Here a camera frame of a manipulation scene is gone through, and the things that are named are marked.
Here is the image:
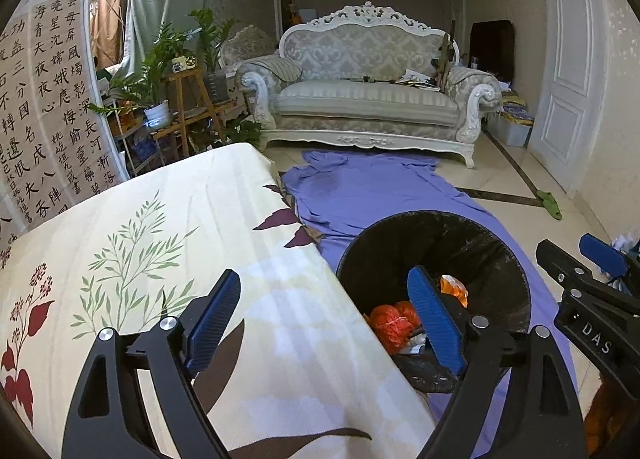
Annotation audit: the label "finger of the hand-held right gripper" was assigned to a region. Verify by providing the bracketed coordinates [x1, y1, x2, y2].
[535, 239, 608, 300]
[579, 233, 632, 290]

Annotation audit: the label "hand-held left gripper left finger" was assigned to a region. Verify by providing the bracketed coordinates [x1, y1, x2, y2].
[62, 269, 242, 459]

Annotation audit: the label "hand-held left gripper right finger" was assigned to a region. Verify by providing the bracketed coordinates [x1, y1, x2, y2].
[407, 265, 588, 459]

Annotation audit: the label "orange plastic bag black print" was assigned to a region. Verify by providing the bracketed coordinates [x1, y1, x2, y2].
[440, 275, 471, 310]

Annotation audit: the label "orange wrappers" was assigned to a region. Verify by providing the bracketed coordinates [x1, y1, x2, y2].
[370, 301, 426, 355]

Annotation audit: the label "black trash bin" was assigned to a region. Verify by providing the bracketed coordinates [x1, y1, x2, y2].
[336, 210, 532, 395]

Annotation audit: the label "person's right forearm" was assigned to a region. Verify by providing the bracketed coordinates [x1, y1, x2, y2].
[582, 369, 640, 457]

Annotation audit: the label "floral cream tablecloth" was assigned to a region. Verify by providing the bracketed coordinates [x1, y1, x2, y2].
[0, 141, 436, 459]

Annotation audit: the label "purple cloth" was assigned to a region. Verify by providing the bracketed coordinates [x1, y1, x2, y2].
[282, 149, 581, 459]

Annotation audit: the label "storage box with cloths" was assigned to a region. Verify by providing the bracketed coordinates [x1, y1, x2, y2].
[487, 94, 536, 147]

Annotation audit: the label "small floor plant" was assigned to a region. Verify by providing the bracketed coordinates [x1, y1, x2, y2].
[220, 119, 263, 150]

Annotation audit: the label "white panel door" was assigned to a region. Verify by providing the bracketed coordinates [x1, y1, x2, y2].
[527, 0, 631, 194]

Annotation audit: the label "plant in white pot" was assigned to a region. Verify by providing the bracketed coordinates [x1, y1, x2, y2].
[90, 21, 176, 130]

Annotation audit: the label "dark cabinet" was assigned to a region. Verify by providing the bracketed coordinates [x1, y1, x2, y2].
[470, 21, 516, 90]

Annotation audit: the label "wooden plant stand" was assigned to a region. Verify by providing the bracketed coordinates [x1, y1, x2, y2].
[152, 66, 236, 160]

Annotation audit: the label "white ornate sofa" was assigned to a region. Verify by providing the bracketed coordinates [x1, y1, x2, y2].
[235, 1, 503, 170]

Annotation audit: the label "papers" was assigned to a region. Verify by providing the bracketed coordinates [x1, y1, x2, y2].
[395, 70, 441, 90]

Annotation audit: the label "toy rifle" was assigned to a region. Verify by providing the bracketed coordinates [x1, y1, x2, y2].
[432, 21, 461, 90]

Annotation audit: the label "calligraphy paper sheet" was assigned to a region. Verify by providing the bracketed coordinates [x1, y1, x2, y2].
[0, 0, 126, 240]

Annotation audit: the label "tall green potted plant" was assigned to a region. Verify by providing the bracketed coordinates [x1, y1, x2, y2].
[187, 9, 238, 104]

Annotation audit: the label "ornate armchair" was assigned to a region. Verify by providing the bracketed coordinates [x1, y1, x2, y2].
[220, 25, 278, 74]

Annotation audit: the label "white wire shelf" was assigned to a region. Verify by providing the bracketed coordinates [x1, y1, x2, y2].
[115, 114, 168, 174]

